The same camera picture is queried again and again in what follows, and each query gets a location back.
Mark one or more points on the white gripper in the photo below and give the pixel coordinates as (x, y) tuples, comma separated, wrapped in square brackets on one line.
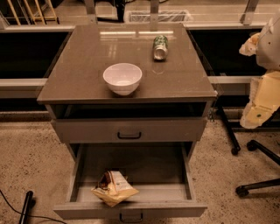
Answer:
[(269, 48)]

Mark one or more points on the brown yellow chip bag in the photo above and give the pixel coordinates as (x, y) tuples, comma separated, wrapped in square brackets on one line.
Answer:
[(113, 188)]

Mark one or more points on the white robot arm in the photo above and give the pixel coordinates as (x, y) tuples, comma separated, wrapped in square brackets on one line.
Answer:
[(268, 51)]

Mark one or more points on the grey drawer cabinet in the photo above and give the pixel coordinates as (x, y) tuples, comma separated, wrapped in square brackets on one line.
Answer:
[(176, 87)]

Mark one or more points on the grey open lower drawer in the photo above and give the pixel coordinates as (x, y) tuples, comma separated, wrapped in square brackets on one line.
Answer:
[(159, 171)]

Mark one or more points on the grey closed upper drawer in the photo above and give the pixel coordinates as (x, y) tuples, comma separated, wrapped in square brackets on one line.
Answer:
[(85, 131)]

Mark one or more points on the green soda can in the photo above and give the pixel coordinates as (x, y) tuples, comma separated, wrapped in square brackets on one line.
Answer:
[(160, 47)]

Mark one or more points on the black chair base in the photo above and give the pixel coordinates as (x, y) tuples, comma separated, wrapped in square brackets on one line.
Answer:
[(260, 168)]

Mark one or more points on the white ceramic bowl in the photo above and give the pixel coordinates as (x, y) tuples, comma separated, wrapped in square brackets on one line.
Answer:
[(122, 78)]

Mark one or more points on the yellow wooden rack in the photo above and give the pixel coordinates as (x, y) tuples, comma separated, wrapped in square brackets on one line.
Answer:
[(29, 12)]

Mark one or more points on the black cylindrical floor object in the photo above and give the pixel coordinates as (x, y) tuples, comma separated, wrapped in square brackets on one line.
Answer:
[(26, 208)]

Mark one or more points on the wire mesh basket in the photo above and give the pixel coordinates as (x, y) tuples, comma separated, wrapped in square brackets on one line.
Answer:
[(164, 16)]

